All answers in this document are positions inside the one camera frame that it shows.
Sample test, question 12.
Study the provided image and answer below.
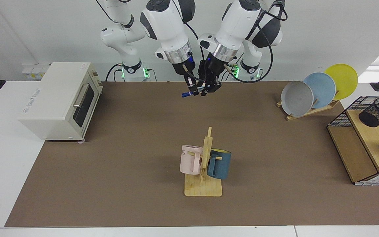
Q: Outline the black mesh pen holder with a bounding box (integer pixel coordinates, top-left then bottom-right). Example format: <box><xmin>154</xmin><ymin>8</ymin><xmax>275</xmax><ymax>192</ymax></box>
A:
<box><xmin>358</xmin><ymin>98</ymin><xmax>379</xmax><ymax>128</ymax></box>

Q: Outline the brown table cloth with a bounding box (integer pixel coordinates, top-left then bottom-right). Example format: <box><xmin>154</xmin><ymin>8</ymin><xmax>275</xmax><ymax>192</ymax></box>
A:
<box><xmin>5</xmin><ymin>81</ymin><xmax>379</xmax><ymax>227</ymax></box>

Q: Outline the wooden plate rack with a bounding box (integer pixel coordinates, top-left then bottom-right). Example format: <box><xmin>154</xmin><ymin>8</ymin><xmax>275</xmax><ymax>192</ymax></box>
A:
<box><xmin>277</xmin><ymin>99</ymin><xmax>341</xmax><ymax>121</ymax></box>

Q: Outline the yellow plate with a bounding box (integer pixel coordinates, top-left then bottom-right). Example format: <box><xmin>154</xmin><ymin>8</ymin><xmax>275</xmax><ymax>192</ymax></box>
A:
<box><xmin>324</xmin><ymin>64</ymin><xmax>359</xmax><ymax>100</ymax></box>

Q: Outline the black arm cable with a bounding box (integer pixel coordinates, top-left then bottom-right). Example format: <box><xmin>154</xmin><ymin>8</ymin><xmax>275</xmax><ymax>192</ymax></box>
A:
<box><xmin>221</xmin><ymin>0</ymin><xmax>289</xmax><ymax>84</ymax></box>
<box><xmin>171</xmin><ymin>0</ymin><xmax>208</xmax><ymax>83</ymax></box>

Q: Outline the dark teal mug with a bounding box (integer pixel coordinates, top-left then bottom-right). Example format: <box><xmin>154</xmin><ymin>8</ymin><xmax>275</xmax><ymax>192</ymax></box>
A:
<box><xmin>207</xmin><ymin>149</ymin><xmax>232</xmax><ymax>180</ymax></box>

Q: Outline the light blue plate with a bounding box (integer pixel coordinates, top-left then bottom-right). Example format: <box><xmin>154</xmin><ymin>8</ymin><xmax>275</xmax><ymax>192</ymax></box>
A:
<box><xmin>303</xmin><ymin>72</ymin><xmax>336</xmax><ymax>109</ymax></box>

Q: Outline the grey plate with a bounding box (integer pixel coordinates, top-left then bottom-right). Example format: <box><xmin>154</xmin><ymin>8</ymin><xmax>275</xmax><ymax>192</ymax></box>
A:
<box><xmin>281</xmin><ymin>81</ymin><xmax>314</xmax><ymax>117</ymax></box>

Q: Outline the wire basket with wooden floor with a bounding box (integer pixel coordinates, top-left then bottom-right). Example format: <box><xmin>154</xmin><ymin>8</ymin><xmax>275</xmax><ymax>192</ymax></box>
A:
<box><xmin>327</xmin><ymin>96</ymin><xmax>379</xmax><ymax>186</ymax></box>

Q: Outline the black base cable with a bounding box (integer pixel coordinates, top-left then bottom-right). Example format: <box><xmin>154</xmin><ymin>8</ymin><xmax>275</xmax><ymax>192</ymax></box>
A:
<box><xmin>106</xmin><ymin>64</ymin><xmax>124</xmax><ymax>82</ymax></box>

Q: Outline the wooden cup stand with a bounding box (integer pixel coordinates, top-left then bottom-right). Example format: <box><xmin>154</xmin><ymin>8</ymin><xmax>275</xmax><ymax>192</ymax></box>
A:
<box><xmin>184</xmin><ymin>127</ymin><xmax>223</xmax><ymax>197</ymax></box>

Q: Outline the pink mug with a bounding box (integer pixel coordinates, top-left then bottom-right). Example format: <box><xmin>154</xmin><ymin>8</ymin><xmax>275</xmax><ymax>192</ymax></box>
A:
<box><xmin>180</xmin><ymin>145</ymin><xmax>204</xmax><ymax>175</ymax></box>

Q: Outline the pale toaster oven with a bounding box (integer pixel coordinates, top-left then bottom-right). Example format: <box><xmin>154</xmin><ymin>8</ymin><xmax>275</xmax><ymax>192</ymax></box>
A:
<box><xmin>18</xmin><ymin>62</ymin><xmax>104</xmax><ymax>143</ymax></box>

